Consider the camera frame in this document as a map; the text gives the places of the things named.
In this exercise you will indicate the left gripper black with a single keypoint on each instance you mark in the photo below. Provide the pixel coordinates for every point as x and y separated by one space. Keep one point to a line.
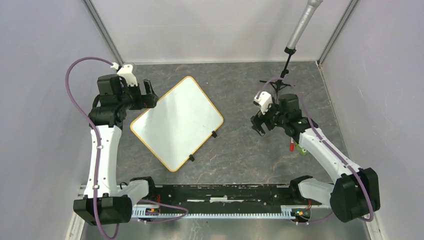
147 100

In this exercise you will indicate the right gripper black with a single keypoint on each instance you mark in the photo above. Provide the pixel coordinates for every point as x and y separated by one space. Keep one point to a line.
257 121

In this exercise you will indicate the red whiteboard marker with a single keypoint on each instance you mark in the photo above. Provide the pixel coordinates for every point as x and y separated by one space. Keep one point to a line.
292 145

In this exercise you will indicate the yellow framed whiteboard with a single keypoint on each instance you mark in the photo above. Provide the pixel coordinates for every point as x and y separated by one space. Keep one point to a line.
182 121

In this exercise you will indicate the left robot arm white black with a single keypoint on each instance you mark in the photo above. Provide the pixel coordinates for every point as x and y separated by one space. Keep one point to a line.
102 202

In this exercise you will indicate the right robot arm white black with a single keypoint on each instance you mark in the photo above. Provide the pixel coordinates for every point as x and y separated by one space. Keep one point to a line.
354 192

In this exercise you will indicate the green whiteboard eraser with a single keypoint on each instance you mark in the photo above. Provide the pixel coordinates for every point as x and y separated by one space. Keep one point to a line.
301 149

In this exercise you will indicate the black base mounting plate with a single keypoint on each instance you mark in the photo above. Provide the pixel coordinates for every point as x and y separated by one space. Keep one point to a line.
228 198

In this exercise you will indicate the silver microphone on tripod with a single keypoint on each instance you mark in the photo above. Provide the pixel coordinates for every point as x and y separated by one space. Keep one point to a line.
290 49

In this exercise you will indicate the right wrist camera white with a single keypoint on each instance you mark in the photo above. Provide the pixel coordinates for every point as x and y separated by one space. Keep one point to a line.
264 101

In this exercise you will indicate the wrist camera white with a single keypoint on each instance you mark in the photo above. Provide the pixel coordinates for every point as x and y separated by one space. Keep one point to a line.
264 101
127 72

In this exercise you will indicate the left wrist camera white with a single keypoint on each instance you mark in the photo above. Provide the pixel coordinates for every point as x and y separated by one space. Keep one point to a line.
127 72

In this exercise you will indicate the aluminium rail with comb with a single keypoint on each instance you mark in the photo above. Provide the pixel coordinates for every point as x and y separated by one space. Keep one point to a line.
150 211

